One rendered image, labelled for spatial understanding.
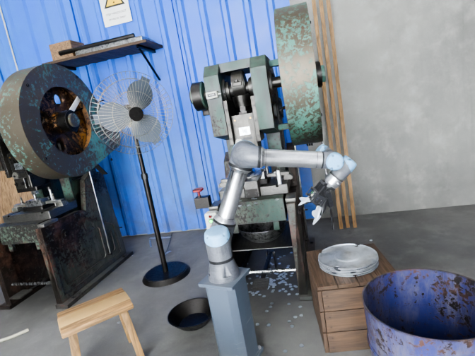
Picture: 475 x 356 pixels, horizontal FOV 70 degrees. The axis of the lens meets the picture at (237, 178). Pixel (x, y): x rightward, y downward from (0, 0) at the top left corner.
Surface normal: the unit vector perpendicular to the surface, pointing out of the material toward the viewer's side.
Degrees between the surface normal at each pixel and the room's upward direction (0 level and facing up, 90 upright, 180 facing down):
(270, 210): 90
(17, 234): 90
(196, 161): 90
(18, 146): 106
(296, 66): 86
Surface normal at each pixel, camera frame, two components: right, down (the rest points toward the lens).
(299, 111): -0.09, 0.66
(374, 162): -0.20, 0.22
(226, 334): -0.47, 0.25
